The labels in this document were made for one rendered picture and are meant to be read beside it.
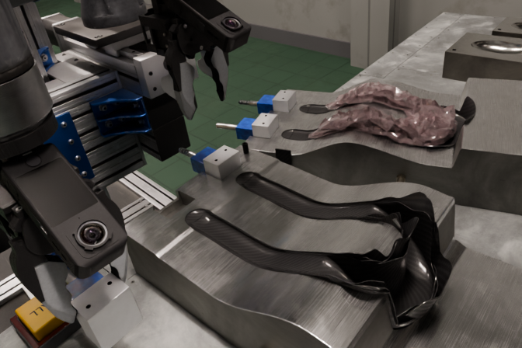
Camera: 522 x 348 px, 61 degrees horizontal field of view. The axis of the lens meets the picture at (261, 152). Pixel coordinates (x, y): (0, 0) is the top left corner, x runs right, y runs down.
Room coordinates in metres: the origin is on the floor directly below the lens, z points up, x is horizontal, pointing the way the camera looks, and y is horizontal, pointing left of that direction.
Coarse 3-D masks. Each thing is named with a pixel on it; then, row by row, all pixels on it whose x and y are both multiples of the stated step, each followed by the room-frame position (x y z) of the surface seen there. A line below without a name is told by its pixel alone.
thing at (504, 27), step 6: (510, 18) 1.20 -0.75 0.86; (516, 18) 1.19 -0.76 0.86; (504, 24) 1.16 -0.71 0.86; (510, 24) 1.15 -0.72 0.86; (516, 24) 1.15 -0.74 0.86; (492, 30) 1.12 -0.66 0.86; (498, 30) 1.12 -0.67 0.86; (504, 30) 1.11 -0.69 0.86; (510, 30) 1.11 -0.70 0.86; (516, 30) 1.10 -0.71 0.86; (504, 36) 1.10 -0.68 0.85; (510, 36) 1.09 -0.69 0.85; (516, 36) 1.08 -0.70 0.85
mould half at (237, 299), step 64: (192, 192) 0.55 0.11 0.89; (320, 192) 0.52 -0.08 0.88; (384, 192) 0.45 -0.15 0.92; (192, 256) 0.42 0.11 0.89; (448, 256) 0.38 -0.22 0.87; (256, 320) 0.30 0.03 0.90; (320, 320) 0.26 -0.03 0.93; (384, 320) 0.27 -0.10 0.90; (448, 320) 0.29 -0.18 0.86; (512, 320) 0.28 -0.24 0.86
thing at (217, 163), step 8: (184, 152) 0.67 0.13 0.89; (192, 152) 0.66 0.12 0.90; (200, 152) 0.64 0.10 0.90; (208, 152) 0.64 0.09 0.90; (216, 152) 0.61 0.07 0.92; (224, 152) 0.61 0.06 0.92; (232, 152) 0.61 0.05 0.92; (192, 160) 0.63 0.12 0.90; (200, 160) 0.62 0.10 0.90; (208, 160) 0.59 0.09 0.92; (216, 160) 0.59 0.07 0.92; (224, 160) 0.59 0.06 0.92; (232, 160) 0.60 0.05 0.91; (240, 160) 0.61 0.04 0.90; (200, 168) 0.61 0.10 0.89; (208, 168) 0.59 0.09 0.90; (216, 168) 0.58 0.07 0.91; (224, 168) 0.58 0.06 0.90; (232, 168) 0.60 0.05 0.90; (216, 176) 0.58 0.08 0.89; (224, 176) 0.58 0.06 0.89
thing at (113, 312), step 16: (96, 272) 0.36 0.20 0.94; (80, 288) 0.34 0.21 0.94; (96, 288) 0.32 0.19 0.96; (112, 288) 0.32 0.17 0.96; (128, 288) 0.32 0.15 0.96; (80, 304) 0.30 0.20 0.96; (96, 304) 0.30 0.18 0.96; (112, 304) 0.30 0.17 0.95; (128, 304) 0.31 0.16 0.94; (80, 320) 0.30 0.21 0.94; (96, 320) 0.29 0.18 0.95; (112, 320) 0.30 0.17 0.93; (128, 320) 0.31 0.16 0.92; (96, 336) 0.28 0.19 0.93; (112, 336) 0.29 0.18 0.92
